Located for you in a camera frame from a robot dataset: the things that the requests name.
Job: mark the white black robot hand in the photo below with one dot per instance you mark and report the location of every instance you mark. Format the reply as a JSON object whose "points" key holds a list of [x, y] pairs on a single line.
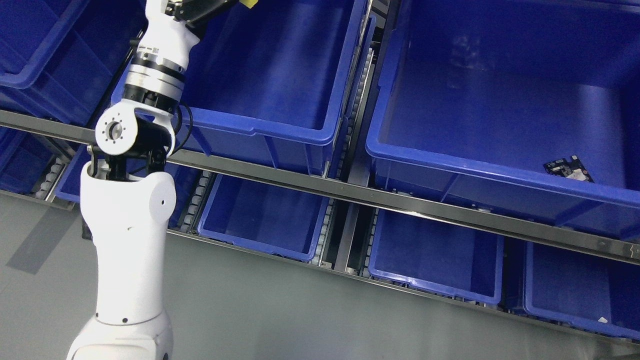
{"points": [[174, 27]]}

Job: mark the yellow foam block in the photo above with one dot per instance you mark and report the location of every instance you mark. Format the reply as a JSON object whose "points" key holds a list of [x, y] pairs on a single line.
{"points": [[249, 3]]}

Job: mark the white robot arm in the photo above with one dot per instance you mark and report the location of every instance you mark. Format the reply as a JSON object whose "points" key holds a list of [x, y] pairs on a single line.
{"points": [[126, 201]]}

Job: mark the steel shelf rack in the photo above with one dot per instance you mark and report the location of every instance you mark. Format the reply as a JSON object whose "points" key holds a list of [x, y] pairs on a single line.
{"points": [[389, 200]]}

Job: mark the small circuit board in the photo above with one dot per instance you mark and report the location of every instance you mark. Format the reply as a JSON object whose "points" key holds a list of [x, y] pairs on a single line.
{"points": [[570, 169]]}

